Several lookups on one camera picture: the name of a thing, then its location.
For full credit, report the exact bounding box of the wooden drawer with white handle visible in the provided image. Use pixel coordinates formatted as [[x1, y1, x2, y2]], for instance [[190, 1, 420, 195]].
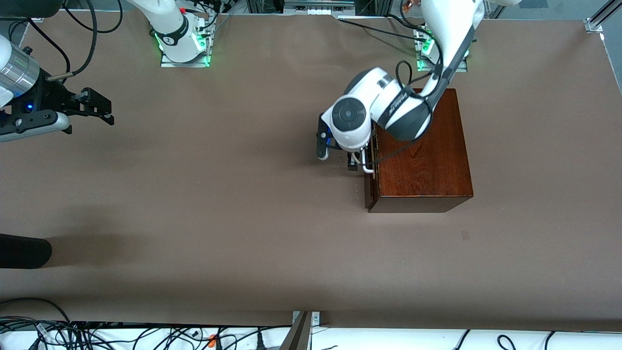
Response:
[[359, 146, 379, 210]]

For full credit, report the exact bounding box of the dark wooden cabinet box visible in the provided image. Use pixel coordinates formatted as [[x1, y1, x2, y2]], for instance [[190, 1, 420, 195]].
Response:
[[365, 88, 474, 213]]

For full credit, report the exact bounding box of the black rounded object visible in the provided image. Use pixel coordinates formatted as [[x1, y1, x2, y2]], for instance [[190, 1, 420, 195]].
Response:
[[0, 233, 52, 269]]

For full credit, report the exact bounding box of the white power strip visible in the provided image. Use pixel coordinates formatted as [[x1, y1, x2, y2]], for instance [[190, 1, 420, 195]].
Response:
[[284, 0, 356, 16]]

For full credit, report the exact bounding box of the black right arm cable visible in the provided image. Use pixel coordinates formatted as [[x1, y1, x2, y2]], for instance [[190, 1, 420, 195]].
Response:
[[27, 0, 123, 82]]

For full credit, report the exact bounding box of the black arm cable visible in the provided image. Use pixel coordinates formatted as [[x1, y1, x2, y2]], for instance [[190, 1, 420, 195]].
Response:
[[27, 0, 123, 82], [373, 28, 446, 165]]

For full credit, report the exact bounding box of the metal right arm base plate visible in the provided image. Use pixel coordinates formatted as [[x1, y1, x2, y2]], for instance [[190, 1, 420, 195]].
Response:
[[160, 49, 212, 69]]

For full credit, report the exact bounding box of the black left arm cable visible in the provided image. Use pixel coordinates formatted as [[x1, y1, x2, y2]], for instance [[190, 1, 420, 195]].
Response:
[[373, 28, 446, 165]]

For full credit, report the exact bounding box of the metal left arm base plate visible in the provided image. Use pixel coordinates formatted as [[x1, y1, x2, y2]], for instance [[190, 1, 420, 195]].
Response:
[[415, 27, 468, 73]]

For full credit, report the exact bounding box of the black cable on table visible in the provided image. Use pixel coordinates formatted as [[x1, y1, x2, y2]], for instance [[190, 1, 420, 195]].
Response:
[[338, 15, 431, 43]]

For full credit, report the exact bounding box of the metal table bracket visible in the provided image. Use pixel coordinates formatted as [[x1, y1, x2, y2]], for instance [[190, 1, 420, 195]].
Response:
[[279, 311, 321, 350]]

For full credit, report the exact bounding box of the tangle of black cables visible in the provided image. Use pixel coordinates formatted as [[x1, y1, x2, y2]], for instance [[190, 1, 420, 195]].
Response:
[[0, 297, 292, 350]]

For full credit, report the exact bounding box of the aluminium frame profile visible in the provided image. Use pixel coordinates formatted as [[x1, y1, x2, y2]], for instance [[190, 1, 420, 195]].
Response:
[[585, 0, 622, 34]]

